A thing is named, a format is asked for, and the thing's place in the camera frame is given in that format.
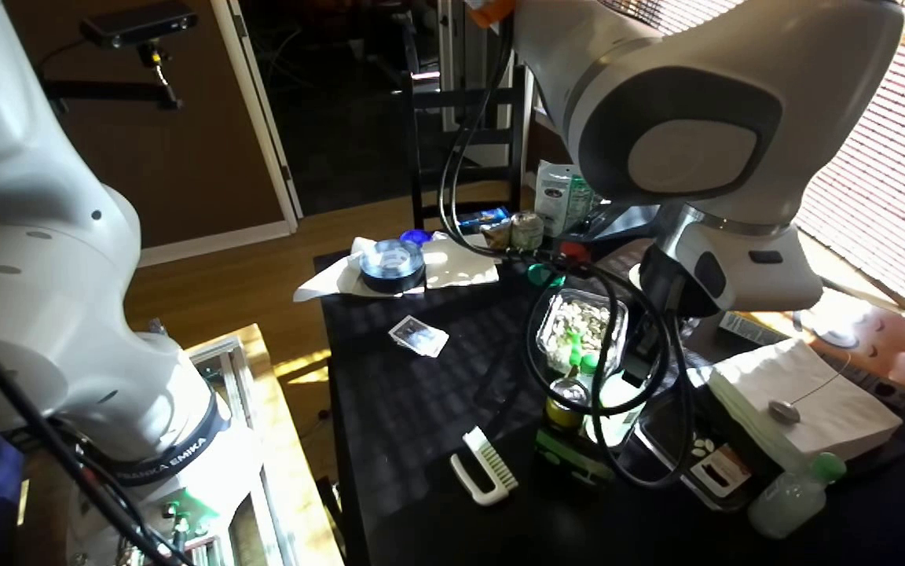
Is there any green plastic spoon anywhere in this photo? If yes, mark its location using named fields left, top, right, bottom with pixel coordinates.
left=564, top=322, right=599, bottom=378

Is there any small pale jar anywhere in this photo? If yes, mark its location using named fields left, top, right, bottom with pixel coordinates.
left=510, top=210, right=548, bottom=256

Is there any gold drink can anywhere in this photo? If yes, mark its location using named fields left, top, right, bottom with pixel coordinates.
left=545, top=397, right=584, bottom=433

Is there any clear container of seeds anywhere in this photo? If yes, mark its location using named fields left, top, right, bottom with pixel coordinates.
left=533, top=283, right=629, bottom=378

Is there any deck of playing cards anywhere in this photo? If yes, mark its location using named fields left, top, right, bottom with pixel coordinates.
left=387, top=311, right=454, bottom=360

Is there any grey tape roll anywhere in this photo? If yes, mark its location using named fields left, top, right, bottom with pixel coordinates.
left=357, top=234, right=432, bottom=294

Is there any black cable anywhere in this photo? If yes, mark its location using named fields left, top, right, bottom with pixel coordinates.
left=435, top=60, right=698, bottom=495

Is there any black camera on stand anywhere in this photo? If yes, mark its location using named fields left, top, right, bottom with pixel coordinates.
left=37, top=3, right=203, bottom=114

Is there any window blind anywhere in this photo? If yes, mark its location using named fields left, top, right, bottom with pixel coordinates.
left=797, top=0, right=905, bottom=307

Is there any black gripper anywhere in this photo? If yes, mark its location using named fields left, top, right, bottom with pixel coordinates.
left=623, top=294, right=713, bottom=421

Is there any white green packet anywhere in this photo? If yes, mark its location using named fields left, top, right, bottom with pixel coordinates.
left=533, top=156, right=605, bottom=240

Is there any clear plastic bottle green cap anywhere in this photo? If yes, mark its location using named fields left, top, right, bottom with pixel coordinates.
left=749, top=448, right=852, bottom=543

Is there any black chair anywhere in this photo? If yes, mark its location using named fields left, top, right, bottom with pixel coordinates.
left=400, top=60, right=540, bottom=240

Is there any aluminium rail frame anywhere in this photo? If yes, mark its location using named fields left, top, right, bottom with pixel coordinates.
left=152, top=329, right=304, bottom=566

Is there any cardboard box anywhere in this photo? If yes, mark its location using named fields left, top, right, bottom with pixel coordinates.
left=707, top=336, right=905, bottom=468

